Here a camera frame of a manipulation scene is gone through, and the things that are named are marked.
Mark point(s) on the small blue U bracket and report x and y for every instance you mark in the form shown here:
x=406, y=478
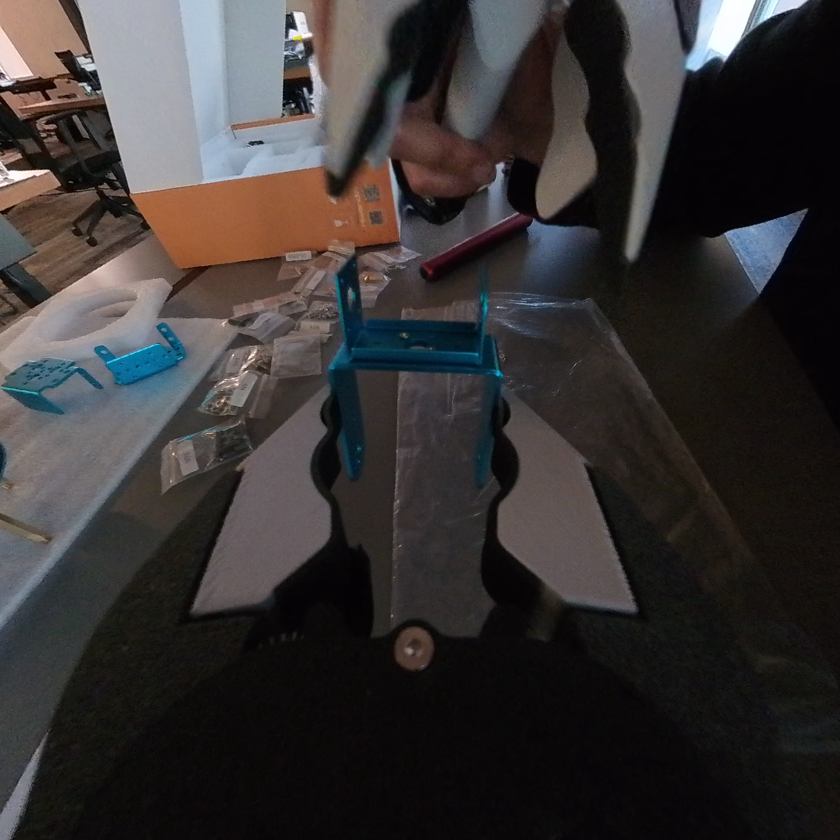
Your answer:
x=141, y=364

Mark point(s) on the white foam sheet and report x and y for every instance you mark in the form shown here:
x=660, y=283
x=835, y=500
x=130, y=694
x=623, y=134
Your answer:
x=98, y=446

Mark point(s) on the dark red metal cylinder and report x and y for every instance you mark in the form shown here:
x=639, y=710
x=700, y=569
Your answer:
x=472, y=246

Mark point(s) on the large clear plastic bag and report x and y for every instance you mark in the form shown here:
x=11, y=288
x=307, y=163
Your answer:
x=558, y=367

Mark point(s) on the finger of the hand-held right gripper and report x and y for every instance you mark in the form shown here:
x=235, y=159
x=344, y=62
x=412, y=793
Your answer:
x=656, y=98
x=358, y=79

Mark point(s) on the black office chair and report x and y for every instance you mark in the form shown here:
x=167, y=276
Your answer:
x=75, y=65
x=92, y=164

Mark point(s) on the wide blue perforated bracket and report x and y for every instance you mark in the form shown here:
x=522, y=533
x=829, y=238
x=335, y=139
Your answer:
x=46, y=380

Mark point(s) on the dark side table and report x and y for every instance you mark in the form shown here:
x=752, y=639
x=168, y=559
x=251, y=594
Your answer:
x=10, y=243

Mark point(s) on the person's right hand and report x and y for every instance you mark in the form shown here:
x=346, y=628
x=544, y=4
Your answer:
x=446, y=157

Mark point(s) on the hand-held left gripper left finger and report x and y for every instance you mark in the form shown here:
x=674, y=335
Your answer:
x=262, y=525

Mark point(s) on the blue metal bracket assembly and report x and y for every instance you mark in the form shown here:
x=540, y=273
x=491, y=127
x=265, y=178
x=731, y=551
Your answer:
x=420, y=344

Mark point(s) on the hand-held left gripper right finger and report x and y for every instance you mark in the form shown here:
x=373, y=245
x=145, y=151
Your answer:
x=564, y=525

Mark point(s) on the pile of small screw bags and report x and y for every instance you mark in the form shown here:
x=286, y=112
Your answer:
x=289, y=354

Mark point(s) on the white foam insert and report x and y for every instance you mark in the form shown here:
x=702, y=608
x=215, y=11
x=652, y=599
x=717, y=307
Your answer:
x=275, y=157

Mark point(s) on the person's right forearm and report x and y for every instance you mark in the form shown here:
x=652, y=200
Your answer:
x=754, y=131

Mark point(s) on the orange cardboard box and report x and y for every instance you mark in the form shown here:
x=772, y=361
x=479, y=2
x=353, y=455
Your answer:
x=262, y=223

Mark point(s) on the wooden office table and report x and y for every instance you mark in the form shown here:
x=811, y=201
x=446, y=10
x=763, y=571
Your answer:
x=65, y=105

